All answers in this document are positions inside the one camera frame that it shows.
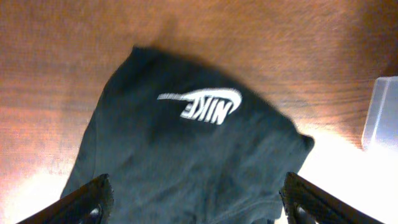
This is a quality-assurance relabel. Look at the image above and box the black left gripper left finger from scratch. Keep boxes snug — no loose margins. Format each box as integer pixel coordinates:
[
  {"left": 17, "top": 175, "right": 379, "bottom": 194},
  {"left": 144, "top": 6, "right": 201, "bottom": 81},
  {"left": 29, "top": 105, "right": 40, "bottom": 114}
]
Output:
[{"left": 18, "top": 174, "right": 114, "bottom": 224}]

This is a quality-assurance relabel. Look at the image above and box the clear plastic storage bin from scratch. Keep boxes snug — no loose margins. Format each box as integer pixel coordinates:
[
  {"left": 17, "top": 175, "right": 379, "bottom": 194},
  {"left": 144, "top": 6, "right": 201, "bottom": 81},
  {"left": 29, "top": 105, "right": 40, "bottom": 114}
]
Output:
[{"left": 361, "top": 76, "right": 397, "bottom": 152}]

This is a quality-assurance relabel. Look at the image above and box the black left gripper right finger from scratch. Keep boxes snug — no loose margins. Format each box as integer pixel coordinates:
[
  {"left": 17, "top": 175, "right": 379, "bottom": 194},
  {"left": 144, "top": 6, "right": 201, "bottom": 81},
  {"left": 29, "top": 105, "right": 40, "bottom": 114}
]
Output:
[{"left": 279, "top": 172, "right": 381, "bottom": 224}]

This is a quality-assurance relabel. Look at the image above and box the black Nike shirt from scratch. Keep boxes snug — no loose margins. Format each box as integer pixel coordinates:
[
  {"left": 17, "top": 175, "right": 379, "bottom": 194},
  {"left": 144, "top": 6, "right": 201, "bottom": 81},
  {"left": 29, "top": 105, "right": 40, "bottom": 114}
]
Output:
[{"left": 63, "top": 47, "right": 315, "bottom": 223}]

